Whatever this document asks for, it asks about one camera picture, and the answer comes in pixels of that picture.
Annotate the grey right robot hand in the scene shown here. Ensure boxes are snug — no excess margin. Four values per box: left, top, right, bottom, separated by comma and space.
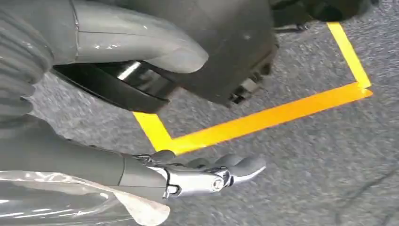
0, 0, 267, 201

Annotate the clear plastic film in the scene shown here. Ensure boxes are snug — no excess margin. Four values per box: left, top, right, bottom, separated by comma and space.
0, 169, 171, 226

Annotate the black glossy robot foot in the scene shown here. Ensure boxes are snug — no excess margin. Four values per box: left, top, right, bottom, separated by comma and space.
52, 61, 177, 114
269, 0, 379, 33

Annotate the dark grey robot leg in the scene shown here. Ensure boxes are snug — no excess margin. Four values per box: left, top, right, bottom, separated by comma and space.
93, 0, 279, 107

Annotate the yellow floor tape square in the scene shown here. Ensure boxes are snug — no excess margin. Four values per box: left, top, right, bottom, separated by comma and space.
132, 21, 374, 156

